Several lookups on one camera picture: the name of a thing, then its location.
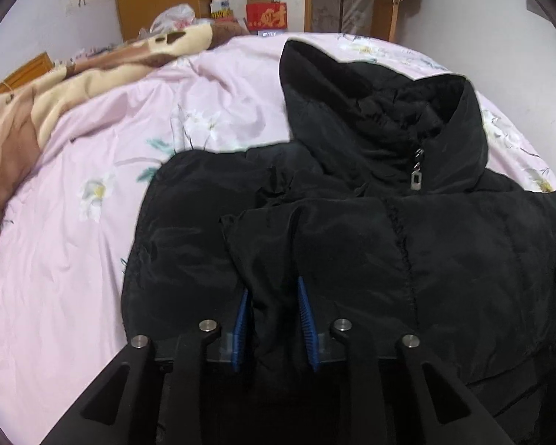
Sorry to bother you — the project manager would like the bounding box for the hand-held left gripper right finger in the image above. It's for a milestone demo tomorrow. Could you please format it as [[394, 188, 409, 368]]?
[[297, 276, 515, 445]]

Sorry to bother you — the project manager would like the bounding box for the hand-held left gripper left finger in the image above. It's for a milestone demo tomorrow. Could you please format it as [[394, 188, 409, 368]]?
[[42, 287, 255, 445]]

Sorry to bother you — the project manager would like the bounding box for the black padded jacket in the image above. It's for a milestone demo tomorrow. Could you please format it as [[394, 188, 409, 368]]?
[[120, 37, 556, 445]]

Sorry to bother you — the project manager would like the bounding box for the pink floral bed sheet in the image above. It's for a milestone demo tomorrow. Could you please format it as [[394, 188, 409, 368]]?
[[0, 32, 556, 445]]

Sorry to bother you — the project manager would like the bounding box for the brown and beige blanket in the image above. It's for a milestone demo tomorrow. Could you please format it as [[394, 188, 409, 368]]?
[[0, 23, 251, 283]]

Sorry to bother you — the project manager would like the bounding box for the red gift box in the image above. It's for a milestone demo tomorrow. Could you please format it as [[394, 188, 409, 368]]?
[[245, 2, 288, 33]]

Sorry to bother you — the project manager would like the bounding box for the white plastic bag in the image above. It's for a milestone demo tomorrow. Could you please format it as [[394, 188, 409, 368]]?
[[139, 4, 198, 38]]

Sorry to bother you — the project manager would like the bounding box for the wooden headboard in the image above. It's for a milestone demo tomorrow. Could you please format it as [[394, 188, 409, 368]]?
[[0, 52, 54, 103]]

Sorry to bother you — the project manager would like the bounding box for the wooden wardrobe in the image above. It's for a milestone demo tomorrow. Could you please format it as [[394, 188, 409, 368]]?
[[113, 0, 214, 42]]

